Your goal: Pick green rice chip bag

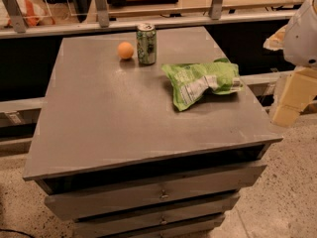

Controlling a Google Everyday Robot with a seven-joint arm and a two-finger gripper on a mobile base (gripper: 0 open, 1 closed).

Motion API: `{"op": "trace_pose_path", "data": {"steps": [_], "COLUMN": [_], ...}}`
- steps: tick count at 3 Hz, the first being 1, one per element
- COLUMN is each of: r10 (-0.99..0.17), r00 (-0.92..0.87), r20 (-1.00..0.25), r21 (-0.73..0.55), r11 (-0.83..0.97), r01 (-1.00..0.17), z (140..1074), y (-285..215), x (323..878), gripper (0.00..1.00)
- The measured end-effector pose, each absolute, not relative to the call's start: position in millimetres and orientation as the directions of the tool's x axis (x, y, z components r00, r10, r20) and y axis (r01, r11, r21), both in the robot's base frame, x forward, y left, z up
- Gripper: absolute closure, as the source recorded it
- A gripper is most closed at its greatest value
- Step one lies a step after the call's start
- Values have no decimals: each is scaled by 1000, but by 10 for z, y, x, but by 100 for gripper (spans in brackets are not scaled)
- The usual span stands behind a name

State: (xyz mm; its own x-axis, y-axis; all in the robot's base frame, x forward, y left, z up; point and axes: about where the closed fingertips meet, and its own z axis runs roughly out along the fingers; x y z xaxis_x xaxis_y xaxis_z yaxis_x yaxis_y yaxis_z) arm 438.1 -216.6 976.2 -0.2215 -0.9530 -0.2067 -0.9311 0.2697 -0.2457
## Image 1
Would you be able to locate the grey drawer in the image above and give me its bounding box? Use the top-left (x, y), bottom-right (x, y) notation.
top-left (106, 213), bottom-right (225, 238)
top-left (75, 192), bottom-right (240, 238)
top-left (45, 161), bottom-right (265, 220)

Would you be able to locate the orange ball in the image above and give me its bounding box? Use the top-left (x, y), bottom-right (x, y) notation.
top-left (117, 42), bottom-right (134, 60)

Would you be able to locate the green rice chip bag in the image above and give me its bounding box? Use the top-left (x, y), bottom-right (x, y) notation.
top-left (161, 58), bottom-right (243, 111)

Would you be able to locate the green soda can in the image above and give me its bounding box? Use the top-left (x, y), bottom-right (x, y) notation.
top-left (136, 23), bottom-right (157, 64)

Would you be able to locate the top grey drawer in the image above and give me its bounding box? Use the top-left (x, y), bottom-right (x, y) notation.
top-left (45, 161), bottom-right (265, 220)

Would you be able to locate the grey metal railing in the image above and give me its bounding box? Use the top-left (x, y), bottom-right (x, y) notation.
top-left (0, 0), bottom-right (303, 39)

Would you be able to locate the grey drawer cabinet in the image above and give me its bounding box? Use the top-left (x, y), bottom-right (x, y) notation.
top-left (24, 27), bottom-right (279, 224)

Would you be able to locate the orange white cloth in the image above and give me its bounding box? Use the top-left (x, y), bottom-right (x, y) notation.
top-left (0, 0), bottom-right (55, 27)

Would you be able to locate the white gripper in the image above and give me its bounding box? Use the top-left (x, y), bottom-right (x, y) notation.
top-left (264, 0), bottom-right (317, 127)

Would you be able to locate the middle grey drawer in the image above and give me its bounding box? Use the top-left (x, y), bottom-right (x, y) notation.
top-left (75, 192), bottom-right (240, 238)

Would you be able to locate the bottom grey drawer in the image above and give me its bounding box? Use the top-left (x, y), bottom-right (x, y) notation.
top-left (106, 213), bottom-right (225, 238)

